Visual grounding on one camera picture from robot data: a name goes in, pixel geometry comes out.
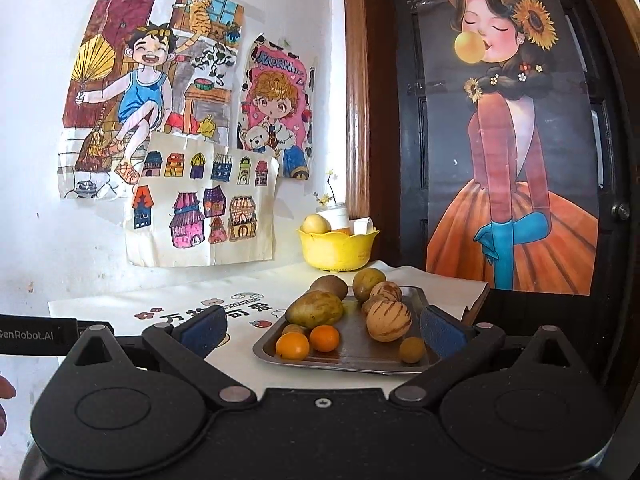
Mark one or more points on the girl in orange dress poster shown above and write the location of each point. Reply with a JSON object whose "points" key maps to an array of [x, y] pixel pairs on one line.
{"points": [[511, 153]]}

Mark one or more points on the round yellow-green mango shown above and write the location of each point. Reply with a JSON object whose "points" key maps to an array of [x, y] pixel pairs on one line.
{"points": [[364, 281]]}

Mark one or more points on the white printed table cloth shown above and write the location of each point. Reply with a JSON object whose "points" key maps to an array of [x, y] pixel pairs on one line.
{"points": [[254, 302]]}

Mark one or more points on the small brown longan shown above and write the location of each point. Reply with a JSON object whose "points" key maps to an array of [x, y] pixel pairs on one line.
{"points": [[411, 350]]}

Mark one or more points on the large yellow-green mango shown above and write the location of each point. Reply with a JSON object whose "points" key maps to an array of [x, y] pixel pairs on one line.
{"points": [[315, 308]]}

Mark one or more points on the person's left hand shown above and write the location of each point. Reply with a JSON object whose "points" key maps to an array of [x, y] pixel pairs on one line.
{"points": [[7, 392]]}

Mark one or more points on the small striped pepino melon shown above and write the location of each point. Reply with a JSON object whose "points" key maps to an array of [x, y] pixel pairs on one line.
{"points": [[387, 289]]}

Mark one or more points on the small brown round fruit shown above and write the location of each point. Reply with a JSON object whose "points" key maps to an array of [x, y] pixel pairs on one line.
{"points": [[294, 329]]}

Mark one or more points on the brown kiwi fruit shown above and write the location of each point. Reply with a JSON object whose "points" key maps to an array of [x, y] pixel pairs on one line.
{"points": [[331, 284]]}

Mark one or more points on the yellow plastic bowl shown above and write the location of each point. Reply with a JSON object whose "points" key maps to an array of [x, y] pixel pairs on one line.
{"points": [[336, 251]]}

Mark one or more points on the orange tangerine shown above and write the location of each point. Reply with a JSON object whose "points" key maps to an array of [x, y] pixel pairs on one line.
{"points": [[292, 346]]}

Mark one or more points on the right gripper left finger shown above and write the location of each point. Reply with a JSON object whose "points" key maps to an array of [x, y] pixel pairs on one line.
{"points": [[182, 351]]}

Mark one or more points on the small orange kumquat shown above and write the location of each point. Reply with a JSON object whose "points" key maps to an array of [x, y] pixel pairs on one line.
{"points": [[324, 338]]}

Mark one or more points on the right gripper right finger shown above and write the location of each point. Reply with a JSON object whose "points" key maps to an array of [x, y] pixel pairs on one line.
{"points": [[460, 348]]}

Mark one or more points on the brown wooden door frame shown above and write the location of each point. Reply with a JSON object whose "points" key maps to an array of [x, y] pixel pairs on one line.
{"points": [[357, 109]]}

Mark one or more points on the white jar with flowers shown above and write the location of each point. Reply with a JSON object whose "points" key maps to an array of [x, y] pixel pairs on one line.
{"points": [[330, 208]]}

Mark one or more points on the yellow pear in bowl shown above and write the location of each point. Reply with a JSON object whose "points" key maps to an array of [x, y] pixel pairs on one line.
{"points": [[315, 224]]}

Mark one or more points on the metal baking tray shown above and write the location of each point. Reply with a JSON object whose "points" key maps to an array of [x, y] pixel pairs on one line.
{"points": [[357, 352]]}

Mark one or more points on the white paper roll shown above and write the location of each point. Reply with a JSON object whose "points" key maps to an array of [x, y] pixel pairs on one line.
{"points": [[362, 226]]}

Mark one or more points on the large striped pepino melon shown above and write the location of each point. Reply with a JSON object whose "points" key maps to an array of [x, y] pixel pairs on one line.
{"points": [[388, 320]]}

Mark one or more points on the houses drawing paper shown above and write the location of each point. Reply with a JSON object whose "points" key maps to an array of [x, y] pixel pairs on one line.
{"points": [[198, 203]]}

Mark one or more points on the black door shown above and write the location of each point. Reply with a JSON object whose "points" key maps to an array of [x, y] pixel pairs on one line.
{"points": [[606, 95]]}

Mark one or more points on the boy with fan drawing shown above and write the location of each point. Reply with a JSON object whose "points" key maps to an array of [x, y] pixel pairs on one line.
{"points": [[146, 67]]}

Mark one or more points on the girl with bear drawing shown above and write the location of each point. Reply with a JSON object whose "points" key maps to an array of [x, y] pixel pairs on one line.
{"points": [[275, 115]]}

